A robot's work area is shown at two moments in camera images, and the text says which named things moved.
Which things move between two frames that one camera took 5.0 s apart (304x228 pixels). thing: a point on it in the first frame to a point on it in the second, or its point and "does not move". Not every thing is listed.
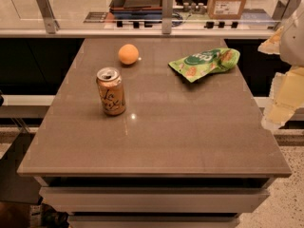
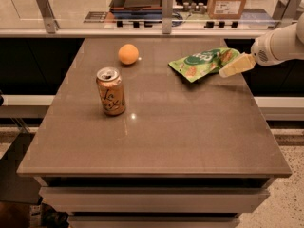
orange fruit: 128,53 does not move
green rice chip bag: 206,62 does not move
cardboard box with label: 227,1 does not move
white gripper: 294,40 to 261,52
